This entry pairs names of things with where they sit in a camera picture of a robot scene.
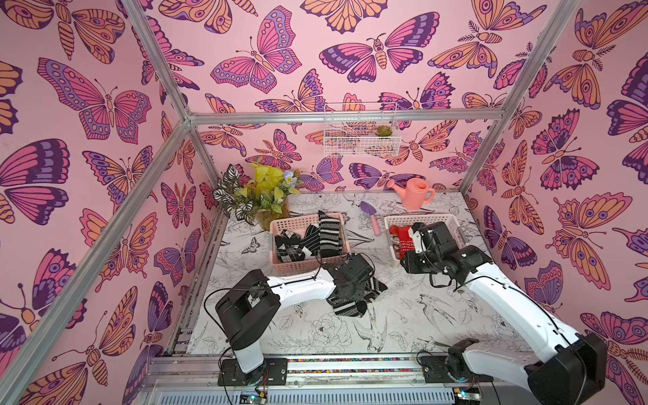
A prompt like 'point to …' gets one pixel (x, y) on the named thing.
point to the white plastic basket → (452, 220)
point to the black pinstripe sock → (311, 241)
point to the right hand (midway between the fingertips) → (407, 259)
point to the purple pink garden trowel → (370, 209)
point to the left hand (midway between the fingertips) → (361, 291)
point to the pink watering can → (415, 193)
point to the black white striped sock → (330, 236)
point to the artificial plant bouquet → (261, 197)
